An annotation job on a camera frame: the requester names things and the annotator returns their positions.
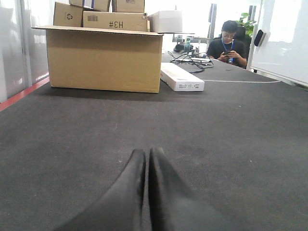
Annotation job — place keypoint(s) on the black whiteboard eraser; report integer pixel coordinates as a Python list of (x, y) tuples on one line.
[(259, 38)]

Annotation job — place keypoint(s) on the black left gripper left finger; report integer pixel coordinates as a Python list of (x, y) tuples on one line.
[(120, 207)]

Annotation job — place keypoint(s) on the white box on desk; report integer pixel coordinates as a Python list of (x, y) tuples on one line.
[(166, 21)]

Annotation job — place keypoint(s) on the seated man in black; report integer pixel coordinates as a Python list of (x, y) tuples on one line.
[(227, 49)]

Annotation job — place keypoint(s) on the green potted plant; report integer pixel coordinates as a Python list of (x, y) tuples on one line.
[(248, 24)]

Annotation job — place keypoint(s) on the large open cardboard box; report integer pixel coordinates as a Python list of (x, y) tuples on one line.
[(103, 59)]

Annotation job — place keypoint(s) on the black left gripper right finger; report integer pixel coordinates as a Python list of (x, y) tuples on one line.
[(173, 204)]

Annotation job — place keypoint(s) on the top right cardboard box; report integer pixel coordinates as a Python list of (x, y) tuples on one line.
[(128, 6)]

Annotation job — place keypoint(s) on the white whiteboard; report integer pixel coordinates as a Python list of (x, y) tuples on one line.
[(284, 49)]

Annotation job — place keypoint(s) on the cardboard box marked H3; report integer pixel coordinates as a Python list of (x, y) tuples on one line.
[(116, 21)]

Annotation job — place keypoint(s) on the long white flat box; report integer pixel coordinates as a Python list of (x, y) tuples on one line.
[(179, 79)]

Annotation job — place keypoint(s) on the cardboard box with recycle symbol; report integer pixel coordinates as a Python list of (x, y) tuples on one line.
[(67, 15)]

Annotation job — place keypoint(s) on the black office chair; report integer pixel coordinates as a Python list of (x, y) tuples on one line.
[(244, 38)]

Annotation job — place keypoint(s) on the top left cardboard box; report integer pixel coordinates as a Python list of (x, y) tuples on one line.
[(97, 5)]

